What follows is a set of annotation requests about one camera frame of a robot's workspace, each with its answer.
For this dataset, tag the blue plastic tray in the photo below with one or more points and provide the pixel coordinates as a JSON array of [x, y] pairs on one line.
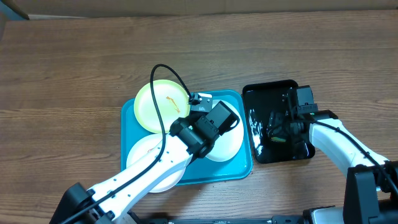
[[201, 170]]

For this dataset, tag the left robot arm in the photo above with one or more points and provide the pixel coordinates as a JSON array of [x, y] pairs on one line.
[[189, 138]]

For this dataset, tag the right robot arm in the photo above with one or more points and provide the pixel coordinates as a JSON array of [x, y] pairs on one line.
[[371, 179]]

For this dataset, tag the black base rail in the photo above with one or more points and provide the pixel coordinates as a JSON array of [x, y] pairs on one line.
[[278, 219]]

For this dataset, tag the white plate with grey rim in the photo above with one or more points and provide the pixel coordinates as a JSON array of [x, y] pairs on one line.
[[227, 145]]

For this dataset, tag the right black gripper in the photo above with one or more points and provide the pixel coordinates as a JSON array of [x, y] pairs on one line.
[[280, 123]]

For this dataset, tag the white plate with red smear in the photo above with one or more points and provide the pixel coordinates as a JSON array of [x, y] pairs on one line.
[[141, 148]]

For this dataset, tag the green and yellow sponge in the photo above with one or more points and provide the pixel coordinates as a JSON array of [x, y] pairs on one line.
[[277, 137]]

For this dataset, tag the black plastic tray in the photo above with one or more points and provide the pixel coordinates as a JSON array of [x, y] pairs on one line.
[[259, 100]]

